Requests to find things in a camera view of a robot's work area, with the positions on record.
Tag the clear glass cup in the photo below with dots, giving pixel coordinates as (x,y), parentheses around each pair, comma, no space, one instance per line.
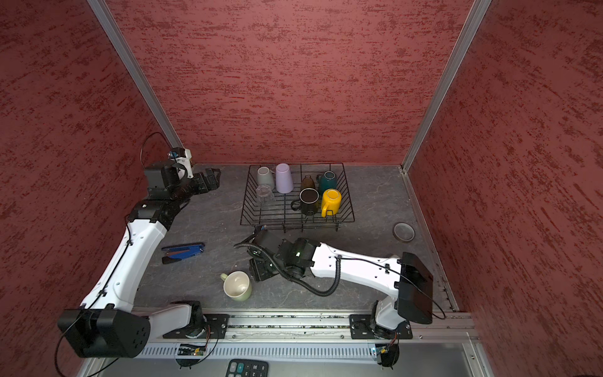
(264,195)

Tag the blue black crimping tool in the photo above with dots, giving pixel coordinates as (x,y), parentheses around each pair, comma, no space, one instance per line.
(180,252)

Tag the grey white mug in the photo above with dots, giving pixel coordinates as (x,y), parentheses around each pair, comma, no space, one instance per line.
(265,177)

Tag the cream light green mug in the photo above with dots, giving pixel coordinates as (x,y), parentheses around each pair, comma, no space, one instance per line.
(237,285)

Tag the lilac plastic cup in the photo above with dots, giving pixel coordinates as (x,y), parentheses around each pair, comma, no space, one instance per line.
(284,179)

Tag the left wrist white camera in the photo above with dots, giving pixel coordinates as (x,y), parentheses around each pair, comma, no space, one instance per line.
(183,157)

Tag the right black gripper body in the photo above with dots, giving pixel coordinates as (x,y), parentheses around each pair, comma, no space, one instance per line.
(266,267)

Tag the black calculator remote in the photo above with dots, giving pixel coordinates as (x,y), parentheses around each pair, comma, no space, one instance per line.
(247,368)

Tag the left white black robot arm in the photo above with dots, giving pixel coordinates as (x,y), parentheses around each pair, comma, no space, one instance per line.
(105,324)

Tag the dark green mug white inside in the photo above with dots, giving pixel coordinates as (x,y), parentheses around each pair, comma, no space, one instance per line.
(326,181)

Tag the aluminium rail frame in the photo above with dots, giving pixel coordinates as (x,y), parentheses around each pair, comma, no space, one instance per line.
(313,343)

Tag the yellow mug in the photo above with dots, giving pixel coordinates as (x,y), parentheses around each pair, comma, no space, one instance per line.
(331,202)

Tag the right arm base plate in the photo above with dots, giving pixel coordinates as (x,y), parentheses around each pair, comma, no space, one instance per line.
(363,326)

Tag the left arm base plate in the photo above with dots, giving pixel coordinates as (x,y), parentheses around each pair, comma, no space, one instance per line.
(215,328)

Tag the olive green glass cup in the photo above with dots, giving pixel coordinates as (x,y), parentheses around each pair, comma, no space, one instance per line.
(307,182)

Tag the black wire dish rack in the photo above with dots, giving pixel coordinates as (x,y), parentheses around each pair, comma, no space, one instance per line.
(276,213)

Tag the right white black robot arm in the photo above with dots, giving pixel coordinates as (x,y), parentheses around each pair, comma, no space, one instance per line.
(320,268)

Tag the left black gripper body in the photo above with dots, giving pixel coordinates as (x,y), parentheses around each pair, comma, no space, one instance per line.
(199,185)

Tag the black mug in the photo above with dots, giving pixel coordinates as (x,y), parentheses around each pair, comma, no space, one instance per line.
(307,202)

